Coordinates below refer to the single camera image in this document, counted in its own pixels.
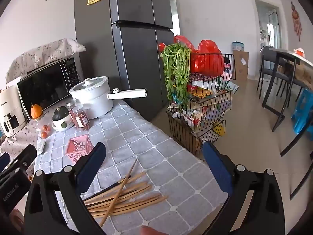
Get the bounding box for cream white kitchen appliance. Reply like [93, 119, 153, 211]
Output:
[0, 85, 29, 137]

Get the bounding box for blue plastic stool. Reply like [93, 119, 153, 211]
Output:
[291, 88, 313, 141]

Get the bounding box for floral grey cover cloth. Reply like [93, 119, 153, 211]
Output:
[5, 38, 86, 84]

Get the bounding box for glass door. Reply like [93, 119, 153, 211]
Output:
[254, 0, 282, 49]

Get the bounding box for white electric pot with handle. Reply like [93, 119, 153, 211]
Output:
[69, 76, 148, 119]

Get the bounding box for brown cardboard box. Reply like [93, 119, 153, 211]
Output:
[232, 50, 250, 80]

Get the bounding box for clear jar red contents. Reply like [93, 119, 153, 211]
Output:
[66, 101, 76, 120]
[72, 105, 90, 130]

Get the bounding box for large orange fruit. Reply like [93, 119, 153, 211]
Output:
[31, 101, 44, 119]

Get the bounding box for white remote control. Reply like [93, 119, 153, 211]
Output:
[36, 137, 47, 155]

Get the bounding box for small red plastic bag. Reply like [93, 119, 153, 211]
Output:
[158, 35, 196, 54]

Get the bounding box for large red plastic bag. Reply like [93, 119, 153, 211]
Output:
[189, 39, 225, 77]

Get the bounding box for black framed dining table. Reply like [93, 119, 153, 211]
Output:
[262, 46, 313, 200]

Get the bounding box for black chair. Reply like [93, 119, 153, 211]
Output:
[257, 46, 309, 108]

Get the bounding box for pink perforated utensil holder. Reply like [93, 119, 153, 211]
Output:
[66, 134, 94, 165]

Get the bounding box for small white cooker dark lid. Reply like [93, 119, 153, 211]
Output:
[51, 106, 74, 132]

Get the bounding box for black microwave oven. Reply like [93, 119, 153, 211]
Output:
[17, 57, 82, 114]

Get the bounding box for red hanging wall decoration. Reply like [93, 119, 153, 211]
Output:
[291, 1, 304, 41]

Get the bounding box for floral pink tablecloth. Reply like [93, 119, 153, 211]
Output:
[0, 113, 74, 174]

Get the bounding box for dark grey refrigerator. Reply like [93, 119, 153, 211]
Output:
[74, 0, 181, 123]

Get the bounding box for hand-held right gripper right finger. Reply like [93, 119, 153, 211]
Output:
[202, 141, 292, 235]

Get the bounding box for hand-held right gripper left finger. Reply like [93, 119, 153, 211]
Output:
[24, 142, 107, 235]

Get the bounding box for person's right hand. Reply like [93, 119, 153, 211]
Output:
[140, 226, 169, 235]

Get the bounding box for bunch of green vegetables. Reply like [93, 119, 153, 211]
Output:
[160, 43, 192, 103]

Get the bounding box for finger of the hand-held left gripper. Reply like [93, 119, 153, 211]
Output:
[7, 144, 38, 174]
[0, 152, 11, 170]

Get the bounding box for black wire storage rack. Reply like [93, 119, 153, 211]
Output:
[166, 52, 236, 156]

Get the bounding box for bunch of wooden chopsticks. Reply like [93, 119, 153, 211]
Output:
[82, 159, 169, 227]

